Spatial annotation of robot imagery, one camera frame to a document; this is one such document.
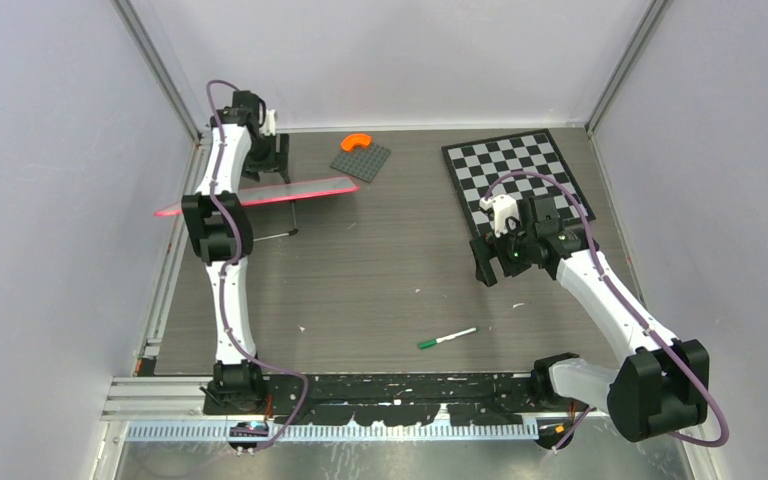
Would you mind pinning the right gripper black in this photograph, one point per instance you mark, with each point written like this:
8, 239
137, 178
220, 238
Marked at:
487, 247

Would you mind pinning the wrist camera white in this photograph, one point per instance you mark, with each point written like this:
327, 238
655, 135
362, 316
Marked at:
499, 209
269, 124

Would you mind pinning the grey studded baseplate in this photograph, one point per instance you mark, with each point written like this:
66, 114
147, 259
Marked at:
362, 163

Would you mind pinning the aluminium slotted rail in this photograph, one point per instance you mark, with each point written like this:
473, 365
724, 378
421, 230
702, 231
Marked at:
258, 431

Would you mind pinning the green whiteboard marker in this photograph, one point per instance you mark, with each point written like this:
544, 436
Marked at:
426, 344

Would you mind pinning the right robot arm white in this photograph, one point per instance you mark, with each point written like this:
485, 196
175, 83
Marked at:
660, 385

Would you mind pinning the orange curved piece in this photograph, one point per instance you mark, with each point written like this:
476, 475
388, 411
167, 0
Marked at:
354, 141

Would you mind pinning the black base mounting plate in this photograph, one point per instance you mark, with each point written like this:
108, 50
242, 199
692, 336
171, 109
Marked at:
469, 399

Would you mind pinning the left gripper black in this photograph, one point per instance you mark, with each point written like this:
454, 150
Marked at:
253, 168

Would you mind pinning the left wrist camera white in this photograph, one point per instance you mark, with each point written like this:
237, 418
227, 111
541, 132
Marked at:
269, 124

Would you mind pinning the whiteboard with pink frame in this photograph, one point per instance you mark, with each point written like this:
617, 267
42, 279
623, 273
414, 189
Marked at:
264, 195

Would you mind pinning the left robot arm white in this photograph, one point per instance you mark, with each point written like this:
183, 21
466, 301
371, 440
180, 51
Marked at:
245, 145

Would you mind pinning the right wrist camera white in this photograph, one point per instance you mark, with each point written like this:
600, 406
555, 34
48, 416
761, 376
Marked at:
499, 209

